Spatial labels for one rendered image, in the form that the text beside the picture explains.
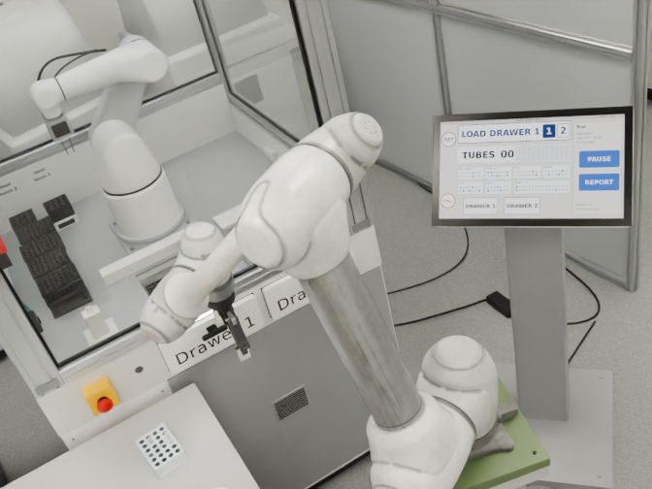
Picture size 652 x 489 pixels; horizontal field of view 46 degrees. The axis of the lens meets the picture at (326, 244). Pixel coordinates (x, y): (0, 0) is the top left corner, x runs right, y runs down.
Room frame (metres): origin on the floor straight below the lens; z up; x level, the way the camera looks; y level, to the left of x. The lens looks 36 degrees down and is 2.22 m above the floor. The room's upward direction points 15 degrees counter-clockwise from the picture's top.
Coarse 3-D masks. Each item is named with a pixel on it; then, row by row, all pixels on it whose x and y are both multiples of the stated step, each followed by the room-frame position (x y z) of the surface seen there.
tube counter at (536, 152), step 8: (568, 144) 1.68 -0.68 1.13; (504, 152) 1.74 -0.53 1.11; (512, 152) 1.73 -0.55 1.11; (520, 152) 1.72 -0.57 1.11; (528, 152) 1.71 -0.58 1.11; (536, 152) 1.70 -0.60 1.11; (544, 152) 1.69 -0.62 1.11; (552, 152) 1.68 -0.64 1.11; (560, 152) 1.67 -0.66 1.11; (568, 152) 1.67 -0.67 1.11; (504, 160) 1.73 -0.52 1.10; (512, 160) 1.72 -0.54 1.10; (520, 160) 1.71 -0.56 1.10; (528, 160) 1.70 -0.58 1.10; (536, 160) 1.69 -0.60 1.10; (544, 160) 1.68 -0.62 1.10; (552, 160) 1.67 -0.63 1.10; (560, 160) 1.66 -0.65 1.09
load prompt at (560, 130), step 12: (564, 120) 1.72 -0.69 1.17; (468, 132) 1.81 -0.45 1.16; (480, 132) 1.80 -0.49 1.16; (492, 132) 1.78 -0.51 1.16; (504, 132) 1.77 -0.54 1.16; (516, 132) 1.76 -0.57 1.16; (528, 132) 1.74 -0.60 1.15; (540, 132) 1.73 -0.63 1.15; (552, 132) 1.71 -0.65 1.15; (564, 132) 1.70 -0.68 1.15
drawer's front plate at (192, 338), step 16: (240, 304) 1.63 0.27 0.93; (256, 304) 1.64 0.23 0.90; (208, 320) 1.59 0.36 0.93; (240, 320) 1.62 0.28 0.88; (256, 320) 1.64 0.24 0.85; (192, 336) 1.57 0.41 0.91; (176, 352) 1.55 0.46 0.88; (192, 352) 1.57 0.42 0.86; (208, 352) 1.58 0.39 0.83; (176, 368) 1.55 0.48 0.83
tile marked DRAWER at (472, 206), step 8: (464, 200) 1.71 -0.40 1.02; (472, 200) 1.70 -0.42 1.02; (480, 200) 1.69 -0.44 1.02; (488, 200) 1.68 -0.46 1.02; (496, 200) 1.67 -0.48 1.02; (464, 208) 1.70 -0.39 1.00; (472, 208) 1.69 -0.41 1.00; (480, 208) 1.68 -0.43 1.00; (488, 208) 1.67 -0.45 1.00; (496, 208) 1.66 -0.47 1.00
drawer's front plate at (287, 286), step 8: (352, 248) 1.76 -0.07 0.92; (352, 256) 1.76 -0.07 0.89; (280, 280) 1.68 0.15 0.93; (288, 280) 1.68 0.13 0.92; (296, 280) 1.69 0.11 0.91; (264, 288) 1.67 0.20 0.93; (272, 288) 1.66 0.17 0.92; (280, 288) 1.67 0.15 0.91; (288, 288) 1.68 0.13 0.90; (296, 288) 1.69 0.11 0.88; (264, 296) 1.66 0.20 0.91; (272, 296) 1.66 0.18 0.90; (280, 296) 1.67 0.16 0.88; (288, 296) 1.68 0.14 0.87; (296, 296) 1.68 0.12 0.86; (272, 304) 1.66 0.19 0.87; (280, 304) 1.67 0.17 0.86; (296, 304) 1.68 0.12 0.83; (272, 312) 1.65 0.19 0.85; (280, 312) 1.66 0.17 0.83
